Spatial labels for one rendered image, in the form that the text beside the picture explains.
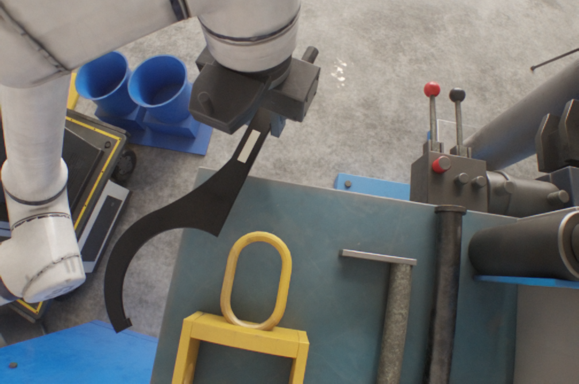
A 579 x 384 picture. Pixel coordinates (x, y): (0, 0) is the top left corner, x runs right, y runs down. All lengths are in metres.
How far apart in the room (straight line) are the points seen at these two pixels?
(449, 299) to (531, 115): 0.92
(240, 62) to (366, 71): 1.69
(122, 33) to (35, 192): 0.49
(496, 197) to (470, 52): 1.80
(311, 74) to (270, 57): 0.07
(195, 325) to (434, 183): 0.44
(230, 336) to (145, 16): 0.34
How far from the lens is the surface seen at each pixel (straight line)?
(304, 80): 0.31
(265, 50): 0.25
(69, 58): 0.21
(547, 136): 0.90
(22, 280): 0.68
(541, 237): 0.40
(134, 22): 0.19
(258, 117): 0.43
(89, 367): 1.28
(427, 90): 0.68
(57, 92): 0.44
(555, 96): 1.20
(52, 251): 0.66
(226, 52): 0.25
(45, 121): 0.48
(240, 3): 0.21
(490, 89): 2.25
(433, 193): 0.55
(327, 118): 1.69
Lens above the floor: 1.49
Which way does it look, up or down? 72 degrees down
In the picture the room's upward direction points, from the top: 1 degrees counter-clockwise
